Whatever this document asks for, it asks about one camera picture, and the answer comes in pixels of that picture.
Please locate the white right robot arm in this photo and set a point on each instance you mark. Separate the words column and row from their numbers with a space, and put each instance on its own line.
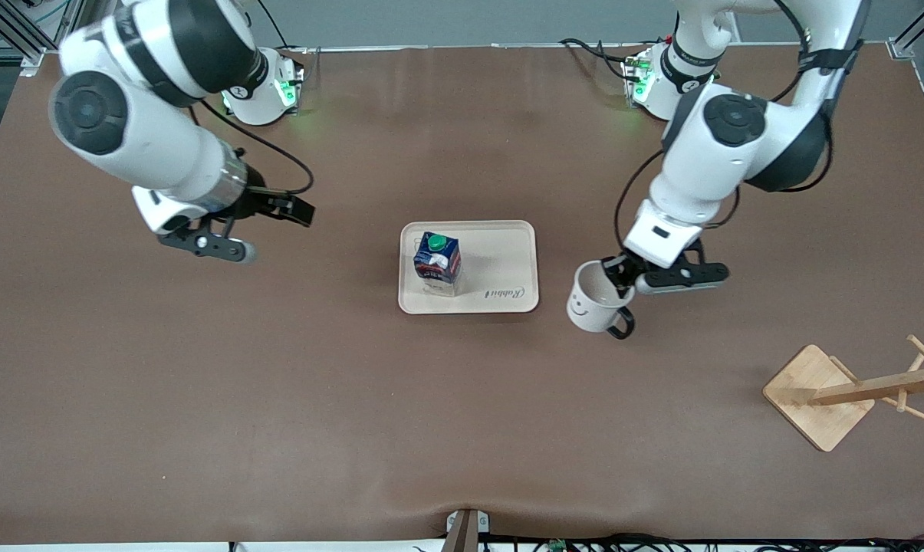
column 147, row 146

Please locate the beige plastic serving tray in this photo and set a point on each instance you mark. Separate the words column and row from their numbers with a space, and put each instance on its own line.
column 500, row 264

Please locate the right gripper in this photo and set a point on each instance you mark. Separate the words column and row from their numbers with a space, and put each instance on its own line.
column 260, row 201

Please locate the blue milk carton green cap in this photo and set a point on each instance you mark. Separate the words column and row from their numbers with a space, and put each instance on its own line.
column 436, row 264

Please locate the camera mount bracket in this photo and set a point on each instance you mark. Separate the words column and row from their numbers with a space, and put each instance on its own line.
column 465, row 530

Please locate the wooden cup hanging rack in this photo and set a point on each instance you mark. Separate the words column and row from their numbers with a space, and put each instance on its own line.
column 814, row 399

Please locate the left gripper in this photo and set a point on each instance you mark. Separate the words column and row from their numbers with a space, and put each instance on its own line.
column 619, row 271

